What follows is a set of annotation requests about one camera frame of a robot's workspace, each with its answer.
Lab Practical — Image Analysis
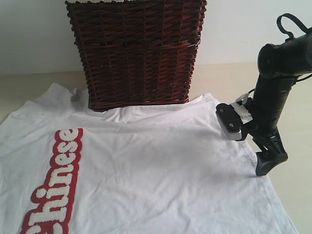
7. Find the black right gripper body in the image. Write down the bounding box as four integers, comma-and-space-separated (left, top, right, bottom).
249, 97, 284, 151

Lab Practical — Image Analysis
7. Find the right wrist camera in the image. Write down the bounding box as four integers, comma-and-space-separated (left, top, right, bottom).
215, 93, 258, 141

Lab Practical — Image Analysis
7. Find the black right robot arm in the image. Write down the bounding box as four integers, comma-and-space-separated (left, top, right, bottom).
246, 34, 312, 176

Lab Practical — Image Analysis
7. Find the dark brown wicker basket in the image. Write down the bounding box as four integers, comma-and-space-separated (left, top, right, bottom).
65, 0, 207, 112

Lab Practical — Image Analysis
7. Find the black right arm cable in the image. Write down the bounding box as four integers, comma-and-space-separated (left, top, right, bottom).
277, 14, 310, 42

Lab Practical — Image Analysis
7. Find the white t-shirt red lettering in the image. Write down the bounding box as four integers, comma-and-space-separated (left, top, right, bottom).
0, 84, 296, 234

